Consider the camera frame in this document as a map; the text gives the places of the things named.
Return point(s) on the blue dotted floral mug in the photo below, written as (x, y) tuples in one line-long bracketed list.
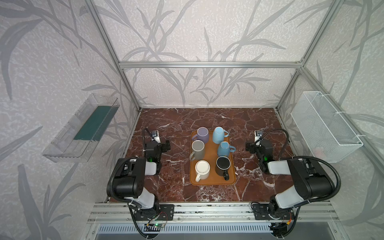
[(225, 149)]

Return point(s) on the black mug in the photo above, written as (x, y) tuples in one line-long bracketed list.
[(223, 164)]

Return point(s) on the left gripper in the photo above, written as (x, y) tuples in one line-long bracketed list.
[(163, 144)]

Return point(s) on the light blue mug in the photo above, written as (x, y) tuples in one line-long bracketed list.
[(219, 135)]

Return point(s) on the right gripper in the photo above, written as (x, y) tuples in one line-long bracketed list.
[(252, 147)]

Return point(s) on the grey mug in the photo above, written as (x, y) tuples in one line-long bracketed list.
[(198, 150)]

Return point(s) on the orange rectangular tray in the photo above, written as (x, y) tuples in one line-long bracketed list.
[(211, 157)]

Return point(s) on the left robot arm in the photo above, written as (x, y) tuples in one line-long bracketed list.
[(127, 183)]

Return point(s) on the green circuit board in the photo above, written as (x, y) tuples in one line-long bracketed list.
[(155, 227)]

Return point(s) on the white mug red inside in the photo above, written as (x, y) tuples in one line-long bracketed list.
[(202, 169)]

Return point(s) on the white wire mesh basket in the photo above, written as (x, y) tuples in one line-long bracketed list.
[(326, 132)]

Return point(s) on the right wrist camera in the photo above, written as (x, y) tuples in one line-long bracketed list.
[(258, 135)]

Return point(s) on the aluminium front rail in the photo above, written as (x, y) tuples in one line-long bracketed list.
[(211, 212)]

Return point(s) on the clear plastic wall bin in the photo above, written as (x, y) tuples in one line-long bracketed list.
[(77, 141)]

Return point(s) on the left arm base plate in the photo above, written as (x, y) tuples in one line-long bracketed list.
[(163, 212)]

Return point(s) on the lilac mug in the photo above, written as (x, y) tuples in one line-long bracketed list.
[(202, 135)]

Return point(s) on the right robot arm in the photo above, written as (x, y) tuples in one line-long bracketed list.
[(314, 180)]

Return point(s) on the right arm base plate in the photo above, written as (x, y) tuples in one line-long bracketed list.
[(271, 212)]

